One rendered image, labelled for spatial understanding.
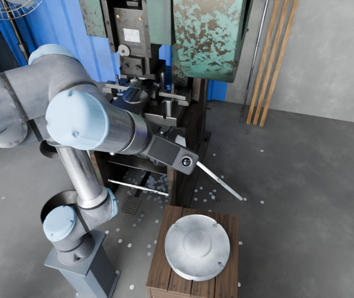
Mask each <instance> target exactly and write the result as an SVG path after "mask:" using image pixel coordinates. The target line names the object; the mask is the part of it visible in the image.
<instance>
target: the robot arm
mask: <svg viewBox="0 0 354 298"><path fill-rule="evenodd" d="M44 140H46V141H47V143H48V144H49V145H52V146H55V148H56V150H57V152H58V154H59V156H60V158H61V160H62V162H63V164H64V166H65V168H66V170H67V172H68V174H69V176H70V179H71V181H72V183H73V185H74V187H75V189H76V191H77V193H78V197H77V204H76V205H74V206H72V207H69V206H59V207H57V208H55V209H53V210H52V211H51V212H50V213H49V214H48V215H47V217H46V219H45V221H44V224H43V229H44V232H45V234H46V237H47V238H48V239H49V240H50V241H51V242H52V243H53V245H54V246H55V249H56V257H57V259H58V260H59V261H60V262H61V263H62V264H64V265H67V266H74V265H78V264H81V263H82V262H84V261H85V260H87V259H88V258H89V256H90V255H91V253H92V251H93V249H94V246H95V242H94V239H93V237H92V234H91V233H90V232H89V231H91V230H92V229H94V228H96V227H97V226H99V225H101V224H103V223H104V222H106V221H108V220H110V219H111V218H113V217H114V216H115V215H116V214H117V213H118V204H117V202H116V199H115V197H114V195H113V193H112V191H111V190H110V189H109V188H106V187H105V186H102V185H100V182H99V179H98V177H97V174H96V172H95V169H94V167H93V164H92V162H91V159H90V157H89V154H88V152H87V150H96V151H104V152H109V153H110V155H112V156H114V155H115V154H116V153H119V154H127V155H130V154H132V155H137V154H141V155H143V156H144V157H150V160H151V161H153V162H154V164H156V165H159V166H161V167H165V166H170V167H172V168H174V169H176V170H178V171H180V172H182V173H185V174H191V173H192V172H193V170H194V168H195V166H196V164H197V162H198V160H199V156H198V155H197V153H196V152H195V151H193V150H191V149H189V148H187V147H186V140H185V136H184V134H183V132H182V130H181V129H179V128H177V127H174V126H171V127H170V128H167V127H165V128H162V127H161V126H159V125H157V124H156V123H155V122H152V121H150V120H149V119H146V118H143V117H141V116H139V115H137V114H134V113H132V112H130V111H127V110H124V109H121V108H119V107H117V106H114V105H112V104H111V103H109V102H108V100H107V99H106V98H105V97H104V95H103V93H102V92H101V91H100V89H99V88H98V87H97V86H96V85H95V83H94V81H93V80H92V79H91V77H90V76H89V75H88V73H87V72H86V70H85V68H84V66H83V65H82V63H81V62H80V61H79V60H78V59H77V58H76V57H75V55H74V54H73V53H72V52H71V51H70V50H68V49H67V48H65V47H63V46H61V45H58V44H46V45H43V46H40V47H39V48H38V49H37V50H36V51H33V52H32V54H31V55H30V58H29V61H28V65H27V66H22V67H19V68H16V69H11V70H7V71H4V72H2V73H0V147H1V148H16V147H24V146H28V145H33V144H36V143H38V142H41V141H44Z"/></svg>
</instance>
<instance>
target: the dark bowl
mask: <svg viewBox="0 0 354 298"><path fill-rule="evenodd" d="M77 197H78V193H77V191H76V190H67V191H63V192H60V193H58V194H56V195H54V196H53V197H51V198H50V199H49V200H48V201H47V202H46V203H45V205H44V206H43V208H42V210H41V215H40V218H41V222H42V224H44V221H45V219H46V217H47V215H48V214H49V213H50V212H51V211H52V210H53V209H55V208H57V207H59V206H69V207H72V206H74V205H76V204H77Z"/></svg>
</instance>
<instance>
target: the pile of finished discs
mask: <svg viewBox="0 0 354 298"><path fill-rule="evenodd" d="M229 253H230V243H229V238H228V235H227V233H226V232H225V230H224V229H223V227H222V226H221V225H220V224H217V222H215V220H214V219H212V218H210V217H207V216H204V215H187V216H184V217H182V218H180V219H178V220H177V221H176V223H175V224H172V225H171V227H170V229H169V230H168V232H167V235H166V237H165V254H166V257H167V260H168V263H169V264H170V266H171V268H172V269H173V270H174V271H175V272H176V273H177V274H179V275H180V276H182V277H184V278H186V279H188V280H193V281H205V280H209V279H211V278H214V277H215V276H217V275H218V274H219V273H220V272H221V271H222V270H223V269H224V267H225V265H226V263H227V261H228V258H229Z"/></svg>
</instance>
